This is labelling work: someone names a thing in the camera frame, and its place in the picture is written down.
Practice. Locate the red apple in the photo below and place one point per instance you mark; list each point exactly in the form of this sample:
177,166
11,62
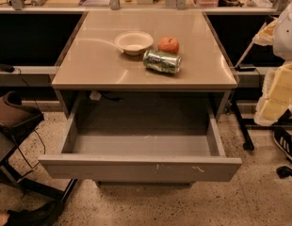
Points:
169,45

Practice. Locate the black white striped sneaker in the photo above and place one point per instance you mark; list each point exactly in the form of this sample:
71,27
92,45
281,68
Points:
283,140

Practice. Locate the white paper bowl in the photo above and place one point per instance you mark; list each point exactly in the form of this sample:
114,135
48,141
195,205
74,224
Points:
134,43

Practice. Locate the green soda can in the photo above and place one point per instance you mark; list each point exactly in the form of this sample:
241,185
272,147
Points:
162,62

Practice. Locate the white stick with black base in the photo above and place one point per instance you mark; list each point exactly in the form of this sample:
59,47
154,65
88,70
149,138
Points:
238,65

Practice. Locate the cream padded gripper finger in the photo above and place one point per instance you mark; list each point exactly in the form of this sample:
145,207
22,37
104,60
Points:
276,95

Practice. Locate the brown office chair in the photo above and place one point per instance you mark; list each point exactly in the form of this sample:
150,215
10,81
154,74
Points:
17,122

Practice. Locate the black device on left ledge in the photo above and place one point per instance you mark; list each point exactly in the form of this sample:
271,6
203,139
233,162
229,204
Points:
6,68

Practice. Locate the black shoe bottom left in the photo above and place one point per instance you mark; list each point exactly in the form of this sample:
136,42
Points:
43,216

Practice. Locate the grey cabinet with glossy top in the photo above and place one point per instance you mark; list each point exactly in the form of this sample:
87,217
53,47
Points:
95,61

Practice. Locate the grey open top drawer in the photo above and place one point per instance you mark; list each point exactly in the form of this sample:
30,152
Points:
142,137

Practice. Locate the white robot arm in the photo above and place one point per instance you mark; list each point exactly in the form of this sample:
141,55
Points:
278,34

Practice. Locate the black chair caster right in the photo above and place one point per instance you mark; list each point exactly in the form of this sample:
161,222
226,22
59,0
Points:
284,172

